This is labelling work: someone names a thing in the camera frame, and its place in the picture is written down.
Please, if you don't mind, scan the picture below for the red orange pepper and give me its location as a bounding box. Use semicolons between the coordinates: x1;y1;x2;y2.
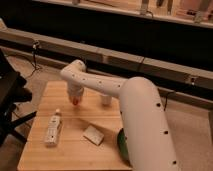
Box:
72;98;80;106

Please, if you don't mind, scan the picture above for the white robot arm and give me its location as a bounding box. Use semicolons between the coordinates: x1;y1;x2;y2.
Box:
60;60;181;171

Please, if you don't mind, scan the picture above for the white sponge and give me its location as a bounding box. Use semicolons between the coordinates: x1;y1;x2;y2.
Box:
83;125;104;146

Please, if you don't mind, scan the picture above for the small white cup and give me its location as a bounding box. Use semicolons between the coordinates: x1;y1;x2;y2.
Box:
100;94;112;106

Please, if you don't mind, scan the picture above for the black chair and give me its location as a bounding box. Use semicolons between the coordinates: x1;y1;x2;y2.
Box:
0;49;36;146

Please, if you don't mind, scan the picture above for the wooden table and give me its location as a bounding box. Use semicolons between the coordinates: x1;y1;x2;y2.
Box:
18;81;132;171

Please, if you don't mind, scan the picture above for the green patterned bowl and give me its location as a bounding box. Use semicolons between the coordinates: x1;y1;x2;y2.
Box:
117;129;130;163

